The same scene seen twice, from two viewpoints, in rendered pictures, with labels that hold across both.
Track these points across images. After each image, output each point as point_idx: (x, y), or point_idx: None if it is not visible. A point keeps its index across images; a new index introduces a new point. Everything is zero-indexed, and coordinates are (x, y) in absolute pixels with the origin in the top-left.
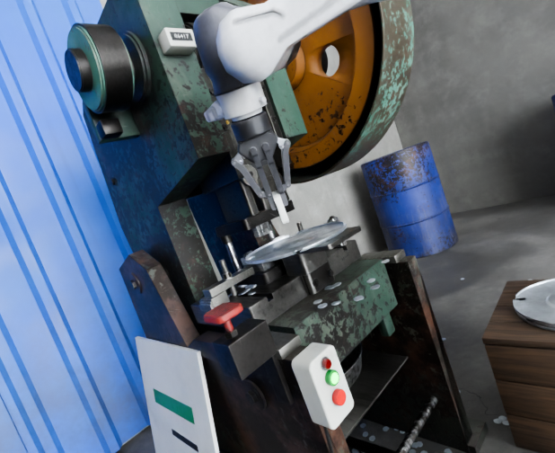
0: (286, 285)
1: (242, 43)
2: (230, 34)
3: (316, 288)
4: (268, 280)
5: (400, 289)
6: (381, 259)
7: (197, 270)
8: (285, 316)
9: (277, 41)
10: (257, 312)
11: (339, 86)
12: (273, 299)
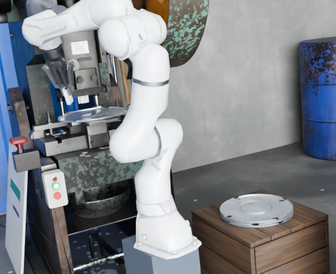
0: (73, 138)
1: (27, 33)
2: (23, 29)
3: (92, 145)
4: (70, 132)
5: None
6: None
7: (42, 112)
8: (64, 154)
9: (39, 37)
10: (48, 147)
11: (163, 12)
12: (61, 143)
